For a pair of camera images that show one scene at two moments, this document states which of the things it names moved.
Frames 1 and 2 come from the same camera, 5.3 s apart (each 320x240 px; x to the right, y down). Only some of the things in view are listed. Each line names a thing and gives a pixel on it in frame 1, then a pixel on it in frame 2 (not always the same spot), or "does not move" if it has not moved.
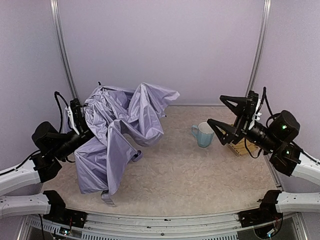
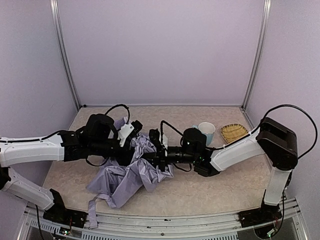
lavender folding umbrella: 112,113 → 120,180
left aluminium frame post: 54,7 does not move
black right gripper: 245,116 → 161,155
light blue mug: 204,133 does not move
